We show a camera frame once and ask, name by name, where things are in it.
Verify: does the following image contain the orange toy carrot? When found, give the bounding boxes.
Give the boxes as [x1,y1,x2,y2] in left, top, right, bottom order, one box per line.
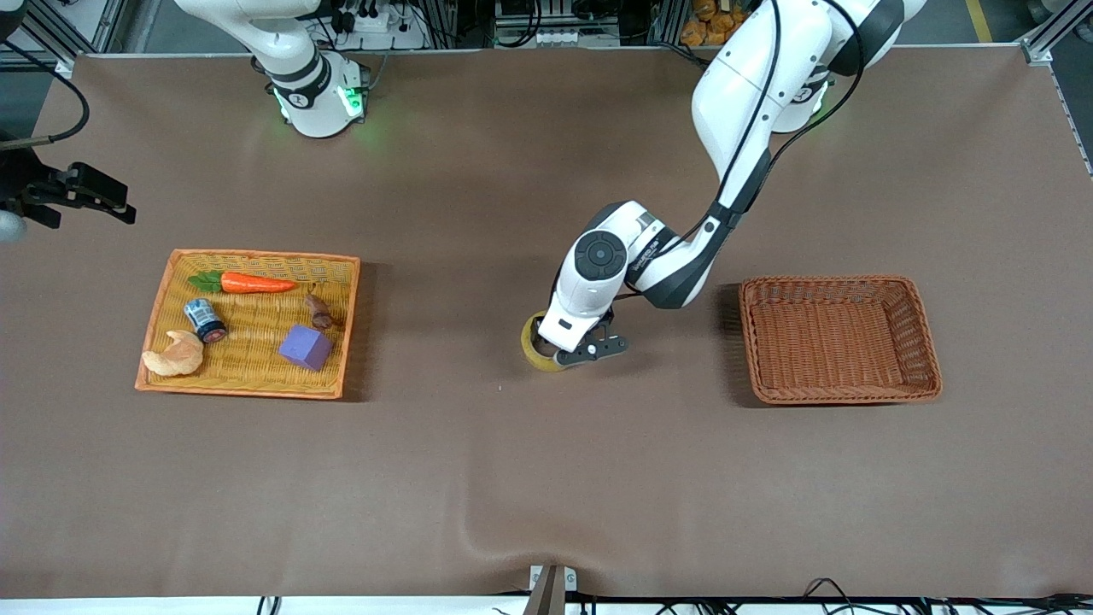
[187,271,298,296]

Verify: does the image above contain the metal table edge bracket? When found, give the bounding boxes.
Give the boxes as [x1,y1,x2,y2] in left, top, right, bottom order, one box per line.
[529,564,578,593]

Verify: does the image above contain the yellow tape roll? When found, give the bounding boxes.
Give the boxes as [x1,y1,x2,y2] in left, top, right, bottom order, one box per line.
[520,311,571,373]

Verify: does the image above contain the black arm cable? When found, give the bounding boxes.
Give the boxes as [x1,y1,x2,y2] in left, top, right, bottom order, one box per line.
[628,0,865,302]
[0,38,91,150]

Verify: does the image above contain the small blue white can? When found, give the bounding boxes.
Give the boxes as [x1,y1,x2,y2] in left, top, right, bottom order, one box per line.
[184,297,228,345]

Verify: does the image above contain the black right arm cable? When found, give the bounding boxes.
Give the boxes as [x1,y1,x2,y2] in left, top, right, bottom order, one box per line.
[0,38,91,150]

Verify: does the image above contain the brown wicker basket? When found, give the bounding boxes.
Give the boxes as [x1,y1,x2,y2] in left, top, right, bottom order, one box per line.
[738,274,944,405]

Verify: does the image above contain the purple foam block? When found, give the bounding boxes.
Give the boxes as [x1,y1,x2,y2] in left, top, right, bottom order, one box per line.
[278,324,334,372]

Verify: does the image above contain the toy croissant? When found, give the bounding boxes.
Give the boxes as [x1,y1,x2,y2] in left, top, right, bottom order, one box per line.
[142,331,205,378]

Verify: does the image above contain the white power strip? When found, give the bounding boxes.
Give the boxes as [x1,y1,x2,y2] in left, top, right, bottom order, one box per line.
[329,0,428,50]

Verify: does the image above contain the pile of orange toy breads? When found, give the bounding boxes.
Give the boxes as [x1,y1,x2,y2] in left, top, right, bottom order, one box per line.
[681,0,745,48]

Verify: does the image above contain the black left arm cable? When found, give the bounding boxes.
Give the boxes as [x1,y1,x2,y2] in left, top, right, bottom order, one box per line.
[628,0,865,302]

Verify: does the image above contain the aluminium frame profile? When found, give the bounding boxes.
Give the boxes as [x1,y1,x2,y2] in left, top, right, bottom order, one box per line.
[17,0,129,79]
[1020,0,1093,67]

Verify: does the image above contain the yellow wicker tray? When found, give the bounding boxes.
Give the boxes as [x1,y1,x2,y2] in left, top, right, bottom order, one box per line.
[134,249,362,401]

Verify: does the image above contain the brown pole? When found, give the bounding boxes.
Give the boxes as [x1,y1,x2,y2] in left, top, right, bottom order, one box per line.
[522,565,567,615]

